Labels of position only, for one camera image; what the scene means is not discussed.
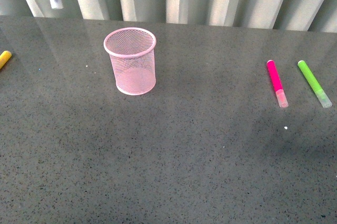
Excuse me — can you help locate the pink mesh pen cup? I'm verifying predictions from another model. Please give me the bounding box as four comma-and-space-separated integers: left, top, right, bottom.
103, 27, 156, 95

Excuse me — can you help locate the pink marker pen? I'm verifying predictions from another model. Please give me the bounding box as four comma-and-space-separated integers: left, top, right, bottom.
266, 60, 289, 108

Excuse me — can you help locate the green marker pen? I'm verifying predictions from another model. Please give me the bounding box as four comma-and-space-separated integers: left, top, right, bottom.
298, 60, 332, 108

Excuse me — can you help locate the yellow marker pen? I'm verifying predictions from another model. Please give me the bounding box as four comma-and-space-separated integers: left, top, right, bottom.
0, 51, 12, 69

